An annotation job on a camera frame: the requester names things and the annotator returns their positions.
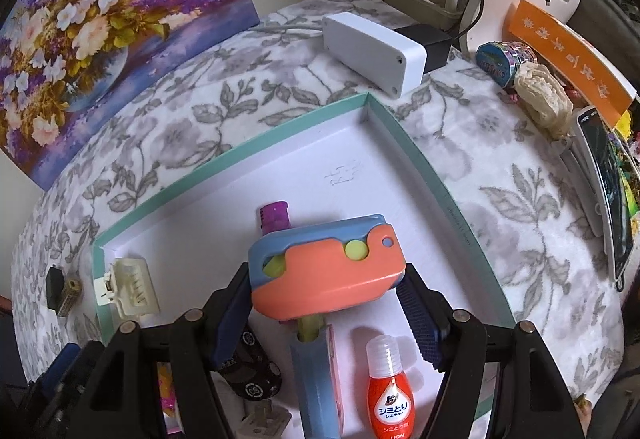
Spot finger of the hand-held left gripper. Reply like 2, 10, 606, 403
30, 341, 103, 439

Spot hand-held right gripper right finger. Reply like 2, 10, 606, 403
395, 263, 586, 439

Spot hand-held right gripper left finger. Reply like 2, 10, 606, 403
75, 261, 261, 439

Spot black toy car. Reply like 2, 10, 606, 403
220, 324, 282, 402

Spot red stain remover bottle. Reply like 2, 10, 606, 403
366, 336, 413, 439

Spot cream hair claw clip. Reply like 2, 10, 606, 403
93, 256, 161, 320

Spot orange and blue toy gun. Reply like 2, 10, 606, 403
247, 214, 405, 439

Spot teal box lid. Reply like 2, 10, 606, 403
91, 92, 516, 439

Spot pink gold trinket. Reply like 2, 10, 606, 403
157, 361, 183, 435

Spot small black box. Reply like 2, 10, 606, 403
45, 266, 65, 310

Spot grey floral blanket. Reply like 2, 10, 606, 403
10, 0, 626, 420

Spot white smartphone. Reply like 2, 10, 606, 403
570, 105, 636, 292

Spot cream lace roll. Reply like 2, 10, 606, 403
514, 64, 575, 140

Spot colourful printed papers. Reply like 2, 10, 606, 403
612, 109, 640, 240

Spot shiny tape roll stack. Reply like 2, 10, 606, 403
475, 40, 538, 87

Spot white power adapter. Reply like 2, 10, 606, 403
321, 12, 427, 98

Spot black power adapter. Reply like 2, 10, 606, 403
395, 24, 453, 72

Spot long orange box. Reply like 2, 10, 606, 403
505, 0, 638, 127

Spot floral painting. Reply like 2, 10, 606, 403
0, 0, 261, 192

